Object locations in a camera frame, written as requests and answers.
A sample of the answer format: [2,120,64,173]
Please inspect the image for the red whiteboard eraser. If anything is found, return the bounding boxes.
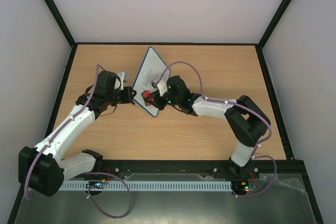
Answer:
[141,90,154,107]

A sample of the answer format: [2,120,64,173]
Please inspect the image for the small blue-framed whiteboard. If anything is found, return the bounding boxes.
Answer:
[132,47,171,118]

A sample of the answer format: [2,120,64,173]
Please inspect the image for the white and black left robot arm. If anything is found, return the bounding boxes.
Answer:
[18,70,136,199]

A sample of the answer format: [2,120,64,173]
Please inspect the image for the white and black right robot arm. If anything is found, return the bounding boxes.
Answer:
[141,76,272,178]

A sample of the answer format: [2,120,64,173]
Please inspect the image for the left controller circuit board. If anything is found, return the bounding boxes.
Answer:
[85,179,109,189]

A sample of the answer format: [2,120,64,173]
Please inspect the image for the controller circuit board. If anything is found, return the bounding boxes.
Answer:
[232,181,257,195]
[85,179,109,189]

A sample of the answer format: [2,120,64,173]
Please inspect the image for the right controller circuit board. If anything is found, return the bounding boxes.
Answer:
[232,181,257,195]

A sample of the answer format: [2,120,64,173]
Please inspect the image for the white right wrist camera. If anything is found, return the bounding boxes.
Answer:
[151,79,168,97]

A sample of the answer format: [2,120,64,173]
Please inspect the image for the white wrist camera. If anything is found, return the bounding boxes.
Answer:
[151,79,168,97]
[114,71,129,90]

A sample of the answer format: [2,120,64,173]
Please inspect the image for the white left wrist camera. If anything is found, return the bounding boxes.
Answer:
[114,71,129,90]

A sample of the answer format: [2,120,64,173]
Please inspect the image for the light blue slotted cable duct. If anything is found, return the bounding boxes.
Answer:
[59,180,232,192]

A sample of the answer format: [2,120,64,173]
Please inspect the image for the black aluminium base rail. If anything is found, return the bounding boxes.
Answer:
[93,159,307,180]

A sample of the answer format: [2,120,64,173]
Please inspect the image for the black enclosure frame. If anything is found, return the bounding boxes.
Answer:
[5,0,326,224]

